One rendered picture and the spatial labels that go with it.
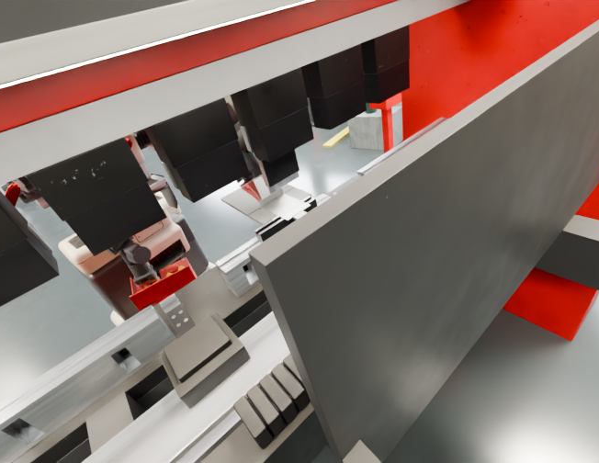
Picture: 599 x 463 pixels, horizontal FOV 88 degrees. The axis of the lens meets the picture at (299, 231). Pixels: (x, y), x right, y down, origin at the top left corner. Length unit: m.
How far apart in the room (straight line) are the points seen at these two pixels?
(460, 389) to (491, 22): 1.39
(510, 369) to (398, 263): 1.47
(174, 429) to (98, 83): 0.54
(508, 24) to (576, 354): 1.35
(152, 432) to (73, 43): 0.52
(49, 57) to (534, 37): 1.22
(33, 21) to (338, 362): 0.42
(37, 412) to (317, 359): 0.68
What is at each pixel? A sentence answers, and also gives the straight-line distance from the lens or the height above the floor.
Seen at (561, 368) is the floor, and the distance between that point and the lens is 1.80.
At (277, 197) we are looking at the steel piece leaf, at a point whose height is 1.00.
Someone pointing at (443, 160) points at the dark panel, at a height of 1.32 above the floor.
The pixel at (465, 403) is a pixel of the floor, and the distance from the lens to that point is 1.62.
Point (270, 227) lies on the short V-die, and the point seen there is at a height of 1.00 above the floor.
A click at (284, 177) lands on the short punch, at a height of 1.11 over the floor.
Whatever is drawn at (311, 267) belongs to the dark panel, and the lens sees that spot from 0.20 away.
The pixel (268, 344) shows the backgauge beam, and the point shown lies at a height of 0.98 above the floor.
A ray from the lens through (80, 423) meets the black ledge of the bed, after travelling 0.87.
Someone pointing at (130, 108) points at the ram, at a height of 1.38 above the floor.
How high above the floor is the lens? 1.45
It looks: 35 degrees down
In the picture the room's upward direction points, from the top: 16 degrees counter-clockwise
